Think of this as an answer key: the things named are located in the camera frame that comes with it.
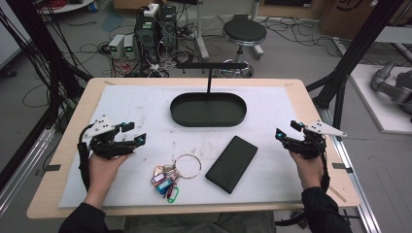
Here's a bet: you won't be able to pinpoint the wooden table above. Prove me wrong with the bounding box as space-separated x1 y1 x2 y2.
26 77 361 220

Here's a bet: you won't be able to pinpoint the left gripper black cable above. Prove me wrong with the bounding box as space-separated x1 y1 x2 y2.
76 123 95 192

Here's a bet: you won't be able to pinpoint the white power adapter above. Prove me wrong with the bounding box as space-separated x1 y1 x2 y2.
143 3 160 18

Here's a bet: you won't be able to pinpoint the black computer tower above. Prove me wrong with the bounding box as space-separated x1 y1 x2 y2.
158 5 179 53
133 13 160 65

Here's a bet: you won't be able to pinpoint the person's left hand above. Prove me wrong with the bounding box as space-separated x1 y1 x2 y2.
84 151 132 210

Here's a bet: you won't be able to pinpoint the black frame with cable bundle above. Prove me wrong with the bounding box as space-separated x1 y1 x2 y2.
0 0 94 134

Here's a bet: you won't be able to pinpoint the white stand leg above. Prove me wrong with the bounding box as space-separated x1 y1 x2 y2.
193 0 211 61

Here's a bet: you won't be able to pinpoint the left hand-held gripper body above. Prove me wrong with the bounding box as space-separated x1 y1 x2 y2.
83 114 137 160

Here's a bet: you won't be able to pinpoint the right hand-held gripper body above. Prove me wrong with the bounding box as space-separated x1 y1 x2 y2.
284 118 348 160

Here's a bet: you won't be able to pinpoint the black frame post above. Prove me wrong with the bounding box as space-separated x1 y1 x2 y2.
305 0 403 131

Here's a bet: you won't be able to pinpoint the white power supply unit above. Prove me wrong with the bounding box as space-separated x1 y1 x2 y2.
108 33 126 60
122 34 137 60

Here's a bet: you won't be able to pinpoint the white platform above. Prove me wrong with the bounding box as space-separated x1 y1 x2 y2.
349 63 412 136

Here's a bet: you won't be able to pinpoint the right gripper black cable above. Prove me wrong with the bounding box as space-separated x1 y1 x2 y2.
318 141 331 192

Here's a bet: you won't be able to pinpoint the key bunch with large ring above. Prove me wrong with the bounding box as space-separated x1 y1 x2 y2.
150 153 203 205

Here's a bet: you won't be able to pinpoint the cardboard box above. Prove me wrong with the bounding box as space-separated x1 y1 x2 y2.
318 0 406 41

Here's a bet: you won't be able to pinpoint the black key rack with tray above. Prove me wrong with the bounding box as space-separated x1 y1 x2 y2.
169 61 249 128

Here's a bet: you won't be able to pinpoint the aluminium rail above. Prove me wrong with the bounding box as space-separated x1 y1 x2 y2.
318 107 383 233
0 125 56 216

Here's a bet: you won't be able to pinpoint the black round stool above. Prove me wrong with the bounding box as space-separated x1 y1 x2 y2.
218 17 268 80

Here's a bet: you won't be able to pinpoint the person's right hand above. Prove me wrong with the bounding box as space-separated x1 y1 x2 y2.
289 150 326 190

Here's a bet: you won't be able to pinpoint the white table mat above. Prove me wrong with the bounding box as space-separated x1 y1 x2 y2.
57 84 306 209

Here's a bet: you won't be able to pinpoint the black wallet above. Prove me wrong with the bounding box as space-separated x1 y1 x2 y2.
204 135 259 195

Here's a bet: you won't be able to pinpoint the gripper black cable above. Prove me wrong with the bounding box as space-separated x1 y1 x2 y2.
318 141 331 192
76 123 95 192

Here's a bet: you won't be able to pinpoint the person's legs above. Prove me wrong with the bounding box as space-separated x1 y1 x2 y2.
123 211 277 233

